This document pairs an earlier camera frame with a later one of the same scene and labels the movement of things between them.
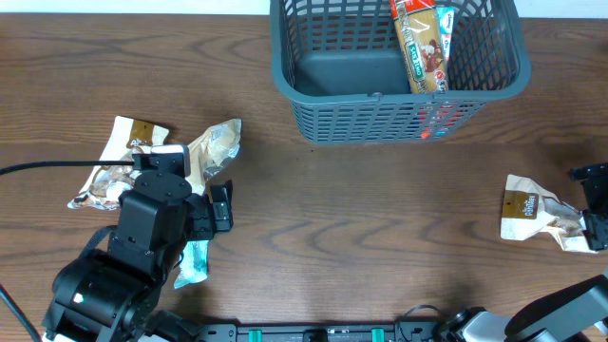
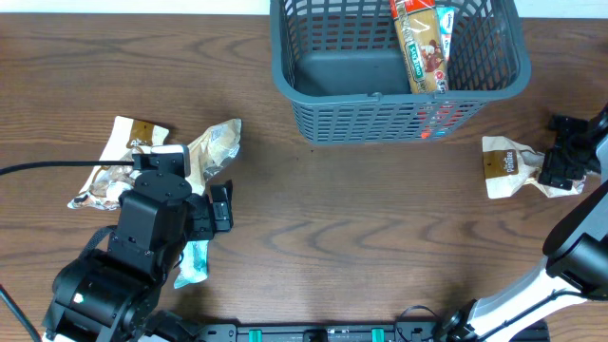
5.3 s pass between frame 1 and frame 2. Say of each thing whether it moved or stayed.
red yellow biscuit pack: stayed
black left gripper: stayed
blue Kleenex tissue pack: stayed
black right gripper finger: moved
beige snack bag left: stayed
